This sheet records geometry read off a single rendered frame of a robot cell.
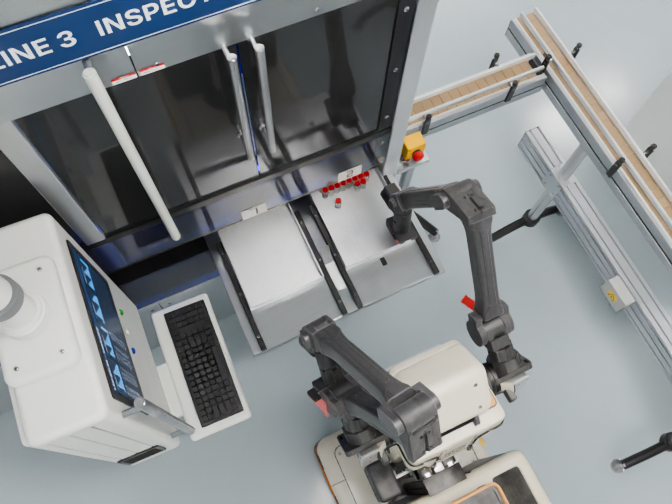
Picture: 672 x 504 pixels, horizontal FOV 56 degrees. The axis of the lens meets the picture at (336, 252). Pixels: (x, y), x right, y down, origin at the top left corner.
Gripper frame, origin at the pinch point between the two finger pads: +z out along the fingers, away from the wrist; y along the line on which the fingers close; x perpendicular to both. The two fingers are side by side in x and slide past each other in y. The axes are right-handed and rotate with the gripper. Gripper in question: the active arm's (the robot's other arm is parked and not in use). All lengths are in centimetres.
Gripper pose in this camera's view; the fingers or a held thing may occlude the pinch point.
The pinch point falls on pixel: (399, 241)
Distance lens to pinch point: 212.6
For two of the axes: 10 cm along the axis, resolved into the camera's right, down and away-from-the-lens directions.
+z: 0.4, 5.1, 8.6
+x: -9.1, 3.8, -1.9
